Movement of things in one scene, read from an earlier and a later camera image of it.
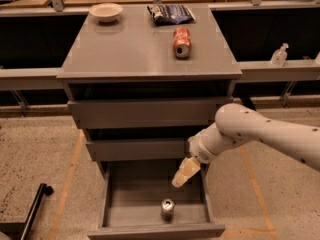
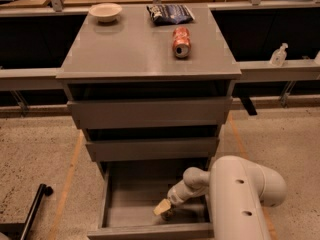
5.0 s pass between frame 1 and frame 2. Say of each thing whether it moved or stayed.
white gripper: moved
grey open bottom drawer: stayed
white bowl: stayed
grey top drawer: stayed
